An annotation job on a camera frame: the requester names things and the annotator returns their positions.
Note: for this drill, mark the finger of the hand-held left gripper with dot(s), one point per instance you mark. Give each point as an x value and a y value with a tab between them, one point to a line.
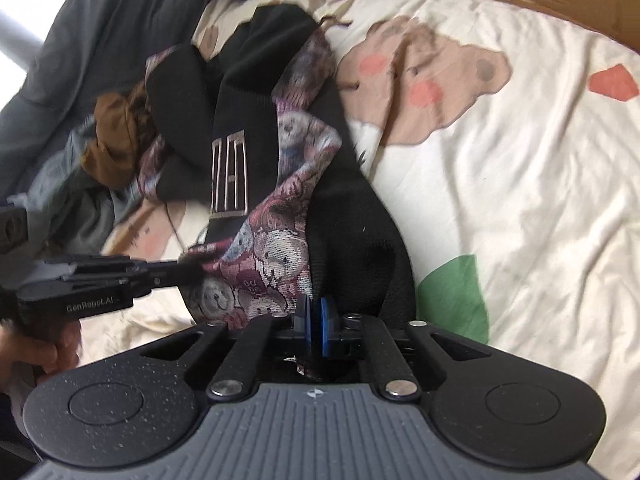
165	272

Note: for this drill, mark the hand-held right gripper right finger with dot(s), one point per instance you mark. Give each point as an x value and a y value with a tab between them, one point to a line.
327	325

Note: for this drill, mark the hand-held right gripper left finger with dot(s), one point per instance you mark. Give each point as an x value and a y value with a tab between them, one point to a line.
302	321

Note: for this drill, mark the black bear patterned jacket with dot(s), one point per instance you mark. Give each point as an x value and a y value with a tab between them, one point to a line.
250	85

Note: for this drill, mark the person's left hand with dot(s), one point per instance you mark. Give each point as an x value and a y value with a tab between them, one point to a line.
35	355

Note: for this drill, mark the blue-grey cloth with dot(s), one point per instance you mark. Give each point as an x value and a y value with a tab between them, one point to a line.
75	195

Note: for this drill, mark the brown cloth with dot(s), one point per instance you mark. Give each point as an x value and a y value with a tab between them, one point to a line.
112	130

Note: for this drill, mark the cream bear printed bedsheet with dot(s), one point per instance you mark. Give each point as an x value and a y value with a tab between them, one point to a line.
500	200

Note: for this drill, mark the gray clothing pile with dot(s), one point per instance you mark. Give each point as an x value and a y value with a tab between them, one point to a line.
100	25

